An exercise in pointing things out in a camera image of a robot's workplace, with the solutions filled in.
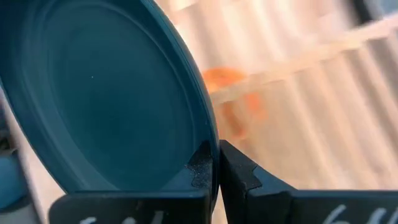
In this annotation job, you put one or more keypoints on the teal plate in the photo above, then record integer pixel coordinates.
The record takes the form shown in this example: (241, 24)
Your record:
(109, 93)

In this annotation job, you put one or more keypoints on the red transparent plate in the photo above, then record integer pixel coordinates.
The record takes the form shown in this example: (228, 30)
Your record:
(224, 76)

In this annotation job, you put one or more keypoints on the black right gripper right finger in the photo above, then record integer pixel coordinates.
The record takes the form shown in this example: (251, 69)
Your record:
(311, 208)

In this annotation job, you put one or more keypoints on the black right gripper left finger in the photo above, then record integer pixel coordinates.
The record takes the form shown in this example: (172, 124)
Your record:
(124, 208)

